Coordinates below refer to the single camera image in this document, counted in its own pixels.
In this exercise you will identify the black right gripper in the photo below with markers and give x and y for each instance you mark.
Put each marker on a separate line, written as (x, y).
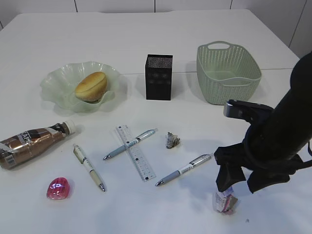
(270, 155)

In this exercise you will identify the white paper ball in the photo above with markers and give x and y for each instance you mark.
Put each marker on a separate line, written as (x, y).
(225, 202)

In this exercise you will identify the small grey paper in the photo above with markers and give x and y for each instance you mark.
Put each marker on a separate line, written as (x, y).
(172, 140)

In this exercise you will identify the brown bread loaf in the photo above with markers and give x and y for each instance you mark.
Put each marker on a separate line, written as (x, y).
(92, 88)

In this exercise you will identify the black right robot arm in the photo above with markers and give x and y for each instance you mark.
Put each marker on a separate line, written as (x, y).
(295, 108)

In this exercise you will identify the grey grip ballpoint pen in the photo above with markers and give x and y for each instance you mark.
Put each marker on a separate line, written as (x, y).
(191, 165)

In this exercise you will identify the blue grip pen on ruler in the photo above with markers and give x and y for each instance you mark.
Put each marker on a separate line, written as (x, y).
(122, 148)

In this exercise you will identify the green plastic woven basket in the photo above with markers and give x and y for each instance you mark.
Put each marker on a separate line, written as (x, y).
(226, 71)

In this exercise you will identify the black mesh pen holder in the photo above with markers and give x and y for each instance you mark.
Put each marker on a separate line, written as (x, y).
(158, 77)

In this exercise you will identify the beige grip ballpoint pen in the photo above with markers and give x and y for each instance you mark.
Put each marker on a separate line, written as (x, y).
(79, 153)

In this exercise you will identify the green wavy glass plate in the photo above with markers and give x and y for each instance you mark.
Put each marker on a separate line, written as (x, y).
(59, 85)

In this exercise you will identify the clear plastic ruler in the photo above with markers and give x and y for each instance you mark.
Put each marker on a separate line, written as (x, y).
(132, 148)

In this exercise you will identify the brown coffee drink bottle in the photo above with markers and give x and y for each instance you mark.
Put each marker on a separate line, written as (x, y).
(29, 144)

